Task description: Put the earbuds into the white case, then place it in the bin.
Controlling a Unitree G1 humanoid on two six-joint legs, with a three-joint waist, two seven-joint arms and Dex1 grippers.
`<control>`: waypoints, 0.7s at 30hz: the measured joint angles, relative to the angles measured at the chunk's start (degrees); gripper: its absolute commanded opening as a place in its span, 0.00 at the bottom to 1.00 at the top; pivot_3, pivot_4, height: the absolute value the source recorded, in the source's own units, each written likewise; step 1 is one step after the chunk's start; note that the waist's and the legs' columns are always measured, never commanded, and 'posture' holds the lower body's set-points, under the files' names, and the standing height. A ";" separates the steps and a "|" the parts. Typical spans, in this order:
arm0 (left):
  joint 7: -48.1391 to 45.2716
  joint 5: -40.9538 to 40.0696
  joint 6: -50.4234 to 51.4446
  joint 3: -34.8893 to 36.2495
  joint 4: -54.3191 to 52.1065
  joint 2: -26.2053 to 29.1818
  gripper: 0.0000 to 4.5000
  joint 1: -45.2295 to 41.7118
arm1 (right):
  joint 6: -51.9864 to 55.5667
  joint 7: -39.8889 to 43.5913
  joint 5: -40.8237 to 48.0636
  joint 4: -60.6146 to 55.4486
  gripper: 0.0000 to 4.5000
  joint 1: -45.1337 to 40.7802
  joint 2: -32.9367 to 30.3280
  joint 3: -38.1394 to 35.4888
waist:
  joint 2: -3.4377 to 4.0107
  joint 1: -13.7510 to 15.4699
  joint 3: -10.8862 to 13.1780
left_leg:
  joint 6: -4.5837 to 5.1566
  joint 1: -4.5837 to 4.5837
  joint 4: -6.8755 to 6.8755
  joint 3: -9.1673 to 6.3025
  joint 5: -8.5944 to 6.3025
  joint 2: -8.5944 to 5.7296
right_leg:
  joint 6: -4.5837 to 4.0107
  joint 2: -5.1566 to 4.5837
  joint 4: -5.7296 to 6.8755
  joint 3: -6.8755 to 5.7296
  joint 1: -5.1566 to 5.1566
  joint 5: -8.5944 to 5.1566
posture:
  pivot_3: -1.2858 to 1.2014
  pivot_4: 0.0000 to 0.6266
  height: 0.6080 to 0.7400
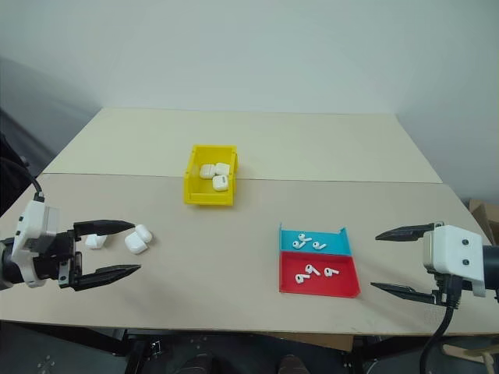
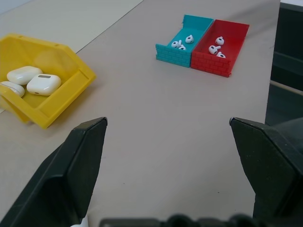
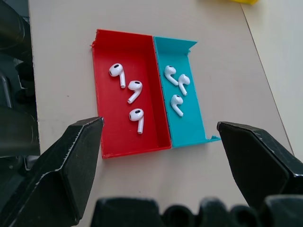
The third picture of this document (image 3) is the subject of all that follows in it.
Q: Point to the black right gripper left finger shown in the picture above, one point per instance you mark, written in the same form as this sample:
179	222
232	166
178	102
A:
59	170

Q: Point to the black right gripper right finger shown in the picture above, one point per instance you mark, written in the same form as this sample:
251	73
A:
258	160

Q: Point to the white earbud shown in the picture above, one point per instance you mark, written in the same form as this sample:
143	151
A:
135	86
116	69
136	115
184	80
170	71
177	100

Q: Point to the yellow plastic bin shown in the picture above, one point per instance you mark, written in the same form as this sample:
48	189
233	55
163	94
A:
246	1

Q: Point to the teal plastic tray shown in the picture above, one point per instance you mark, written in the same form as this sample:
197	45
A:
189	127

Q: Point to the dark robot body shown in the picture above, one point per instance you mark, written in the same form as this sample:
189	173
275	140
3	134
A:
14	59

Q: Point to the red plastic tray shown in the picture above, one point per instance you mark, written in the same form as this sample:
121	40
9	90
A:
118	52

